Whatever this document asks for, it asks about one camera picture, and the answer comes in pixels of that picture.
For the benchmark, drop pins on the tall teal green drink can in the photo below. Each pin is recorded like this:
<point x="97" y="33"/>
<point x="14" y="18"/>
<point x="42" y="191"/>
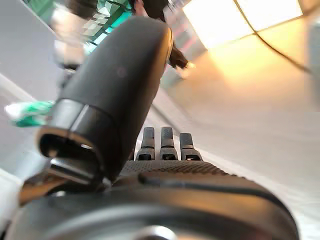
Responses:
<point x="27" y="112"/>

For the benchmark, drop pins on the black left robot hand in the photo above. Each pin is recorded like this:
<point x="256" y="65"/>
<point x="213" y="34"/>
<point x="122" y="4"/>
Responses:
<point x="112" y="87"/>

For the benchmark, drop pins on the person in dark clothes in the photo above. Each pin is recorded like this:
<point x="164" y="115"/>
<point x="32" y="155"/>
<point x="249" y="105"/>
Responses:
<point x="155" y="10"/>

